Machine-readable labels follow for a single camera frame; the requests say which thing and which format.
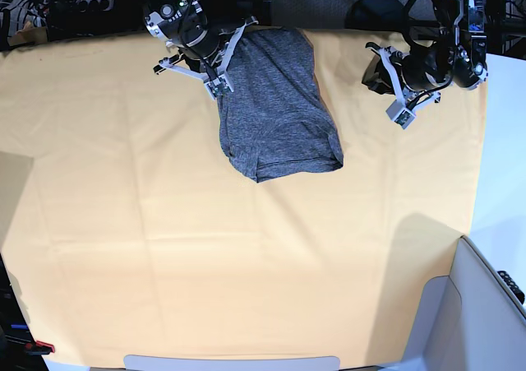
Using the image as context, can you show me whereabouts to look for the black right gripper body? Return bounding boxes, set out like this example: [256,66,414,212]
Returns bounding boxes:
[176,25,247,83]

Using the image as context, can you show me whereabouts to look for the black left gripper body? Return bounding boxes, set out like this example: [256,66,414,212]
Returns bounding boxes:
[362,45,444,101]

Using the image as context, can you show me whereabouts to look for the grey long-sleeve T-shirt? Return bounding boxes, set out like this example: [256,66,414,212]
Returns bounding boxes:
[217,29,344,183]

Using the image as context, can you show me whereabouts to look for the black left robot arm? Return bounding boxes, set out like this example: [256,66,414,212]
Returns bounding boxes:
[362,0,487,109]

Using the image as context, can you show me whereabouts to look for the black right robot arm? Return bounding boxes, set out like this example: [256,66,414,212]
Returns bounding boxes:
[144,0,257,89]

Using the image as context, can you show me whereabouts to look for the black round chair base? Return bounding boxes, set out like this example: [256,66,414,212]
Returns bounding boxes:
[344,0,408,32]

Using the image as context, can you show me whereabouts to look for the white power strip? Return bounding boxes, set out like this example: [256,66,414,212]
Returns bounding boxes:
[50,0,115,13]

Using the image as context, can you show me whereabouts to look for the yellow table cloth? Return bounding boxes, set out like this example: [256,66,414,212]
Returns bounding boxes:
[1,32,487,368]

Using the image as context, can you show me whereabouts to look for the red black clamp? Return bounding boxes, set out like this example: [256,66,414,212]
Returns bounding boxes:
[24,341,55,356]

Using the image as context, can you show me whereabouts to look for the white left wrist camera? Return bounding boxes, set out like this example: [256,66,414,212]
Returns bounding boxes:
[366,42,441,129]

